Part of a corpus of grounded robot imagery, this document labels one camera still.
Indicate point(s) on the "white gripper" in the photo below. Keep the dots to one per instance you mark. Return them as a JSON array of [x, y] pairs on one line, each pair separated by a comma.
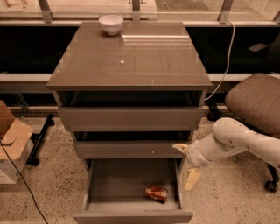
[[192, 154]]

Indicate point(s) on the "red coke can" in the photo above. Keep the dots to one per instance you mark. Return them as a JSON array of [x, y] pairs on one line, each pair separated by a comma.
[[157, 193]]

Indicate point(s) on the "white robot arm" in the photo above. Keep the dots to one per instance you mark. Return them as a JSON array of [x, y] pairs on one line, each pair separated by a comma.
[[230, 137]]

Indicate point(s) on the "grey middle drawer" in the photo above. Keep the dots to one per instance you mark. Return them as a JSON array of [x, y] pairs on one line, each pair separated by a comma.
[[126, 149]]

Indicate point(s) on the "grey top drawer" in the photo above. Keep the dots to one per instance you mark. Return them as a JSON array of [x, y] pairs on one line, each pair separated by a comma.
[[130, 119]]

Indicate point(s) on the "grey open bottom drawer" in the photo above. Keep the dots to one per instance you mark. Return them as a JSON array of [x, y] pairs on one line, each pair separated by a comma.
[[115, 193]]

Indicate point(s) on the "grey drawer cabinet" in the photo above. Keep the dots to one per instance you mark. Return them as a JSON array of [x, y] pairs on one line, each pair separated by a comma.
[[145, 65]]

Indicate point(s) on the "brown office chair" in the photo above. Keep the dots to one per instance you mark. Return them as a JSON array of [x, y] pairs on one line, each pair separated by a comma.
[[254, 102]]

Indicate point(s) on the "black metal stand leg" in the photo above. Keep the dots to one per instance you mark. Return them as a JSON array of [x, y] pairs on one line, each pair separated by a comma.
[[37, 139]]

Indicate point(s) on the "white ceramic bowl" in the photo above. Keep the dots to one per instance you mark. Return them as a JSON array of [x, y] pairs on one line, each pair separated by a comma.
[[111, 24]]

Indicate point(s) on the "cardboard box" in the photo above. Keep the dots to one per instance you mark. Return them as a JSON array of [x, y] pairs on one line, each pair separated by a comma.
[[16, 145]]

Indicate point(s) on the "metal window railing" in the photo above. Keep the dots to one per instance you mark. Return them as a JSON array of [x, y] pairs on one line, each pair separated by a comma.
[[192, 13]]

